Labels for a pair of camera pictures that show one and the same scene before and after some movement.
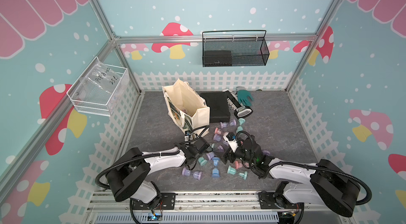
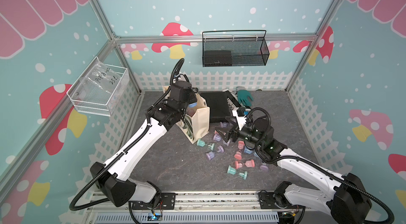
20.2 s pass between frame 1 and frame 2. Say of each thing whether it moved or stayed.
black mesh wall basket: stayed
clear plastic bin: stayed
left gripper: moved
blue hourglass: moved
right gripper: moved
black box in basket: stayed
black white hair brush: stayed
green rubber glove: stayed
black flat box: stayed
